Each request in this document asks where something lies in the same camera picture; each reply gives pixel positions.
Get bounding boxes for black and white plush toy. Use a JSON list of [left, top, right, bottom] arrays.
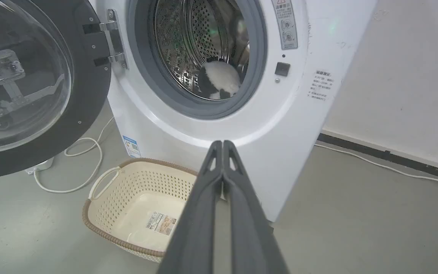
[[197, 57, 242, 100]]

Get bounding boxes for white front-load washing machine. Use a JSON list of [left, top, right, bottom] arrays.
[[89, 0, 378, 223]]

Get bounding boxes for chrome door hinge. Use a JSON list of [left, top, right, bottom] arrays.
[[83, 9, 129, 70]]

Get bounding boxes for black baseboard strip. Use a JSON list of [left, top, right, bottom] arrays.
[[317, 133, 438, 182]]

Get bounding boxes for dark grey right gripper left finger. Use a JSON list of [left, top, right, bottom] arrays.
[[157, 140, 224, 274]]

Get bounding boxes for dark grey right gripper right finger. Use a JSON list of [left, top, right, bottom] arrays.
[[222, 140, 290, 274]]

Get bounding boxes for cream perforated laundry basket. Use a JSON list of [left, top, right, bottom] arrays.
[[82, 158, 198, 263]]

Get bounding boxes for thin white floor cable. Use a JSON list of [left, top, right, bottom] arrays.
[[314, 143, 438, 184]]

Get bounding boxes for white power strip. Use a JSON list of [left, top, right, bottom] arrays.
[[24, 157, 55, 175]]

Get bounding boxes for white power cable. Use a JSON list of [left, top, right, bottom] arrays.
[[33, 116, 115, 194]]

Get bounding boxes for round glass washing machine door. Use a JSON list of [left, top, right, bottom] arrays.
[[0, 0, 112, 181]]

